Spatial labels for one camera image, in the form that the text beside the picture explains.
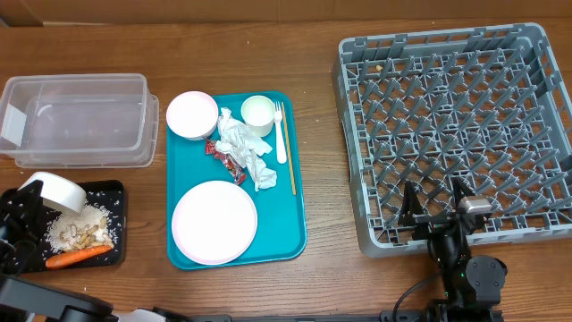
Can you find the white napkin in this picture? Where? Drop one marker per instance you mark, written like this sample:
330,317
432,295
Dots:
246,148

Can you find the orange carrot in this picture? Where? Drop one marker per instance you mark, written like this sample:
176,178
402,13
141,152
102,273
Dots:
74,257

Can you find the white plastic fork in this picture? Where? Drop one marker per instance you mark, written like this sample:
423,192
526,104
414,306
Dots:
280,145

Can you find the teal plastic tray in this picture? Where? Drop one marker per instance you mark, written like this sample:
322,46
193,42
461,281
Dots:
281,225

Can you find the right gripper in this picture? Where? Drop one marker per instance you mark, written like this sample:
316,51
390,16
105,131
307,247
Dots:
414,215

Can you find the pink bowl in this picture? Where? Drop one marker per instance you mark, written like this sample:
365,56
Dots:
192,115

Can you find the large pink plate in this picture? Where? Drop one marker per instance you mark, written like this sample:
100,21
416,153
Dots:
214,223

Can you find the clear plastic bin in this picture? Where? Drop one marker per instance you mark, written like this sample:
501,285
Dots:
104,120

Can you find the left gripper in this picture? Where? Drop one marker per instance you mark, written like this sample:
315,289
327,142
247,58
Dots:
24,219

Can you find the red snack wrapper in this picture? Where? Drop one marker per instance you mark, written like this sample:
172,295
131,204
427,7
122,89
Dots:
230,164

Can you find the white bowl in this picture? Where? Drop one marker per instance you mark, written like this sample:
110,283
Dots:
59,193

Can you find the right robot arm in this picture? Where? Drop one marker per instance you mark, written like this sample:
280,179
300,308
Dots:
472,284

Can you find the grey dishwasher rack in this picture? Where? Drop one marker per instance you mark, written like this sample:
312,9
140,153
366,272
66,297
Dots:
487,106

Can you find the wooden chopstick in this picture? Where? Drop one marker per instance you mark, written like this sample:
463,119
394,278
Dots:
288,153

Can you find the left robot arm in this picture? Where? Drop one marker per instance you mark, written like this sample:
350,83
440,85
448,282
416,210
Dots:
21,300

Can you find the black plastic tray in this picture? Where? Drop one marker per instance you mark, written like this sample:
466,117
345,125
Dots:
113,197

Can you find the white paper cup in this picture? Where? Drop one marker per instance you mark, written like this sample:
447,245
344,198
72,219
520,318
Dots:
258,114

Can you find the rice and peanut scraps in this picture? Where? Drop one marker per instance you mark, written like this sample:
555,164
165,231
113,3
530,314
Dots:
92,227

